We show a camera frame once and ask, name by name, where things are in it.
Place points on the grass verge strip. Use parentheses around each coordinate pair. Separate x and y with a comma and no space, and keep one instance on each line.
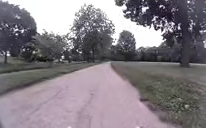
(27,78)

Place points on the pinkish grey asphalt path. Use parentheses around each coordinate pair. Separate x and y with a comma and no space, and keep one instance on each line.
(91,96)

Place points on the grass field with leaf litter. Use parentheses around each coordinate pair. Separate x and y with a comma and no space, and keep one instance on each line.
(177,86)

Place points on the small round tree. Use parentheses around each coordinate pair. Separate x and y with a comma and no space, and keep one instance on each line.
(126,43)

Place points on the distant row of trees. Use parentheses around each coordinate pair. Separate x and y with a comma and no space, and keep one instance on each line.
(157,53)

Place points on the group of bushes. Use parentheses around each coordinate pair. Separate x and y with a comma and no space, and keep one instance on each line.
(47,48)

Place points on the large leafy tree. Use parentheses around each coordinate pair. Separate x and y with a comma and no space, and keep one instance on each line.
(11,30)
(185,50)
(91,33)

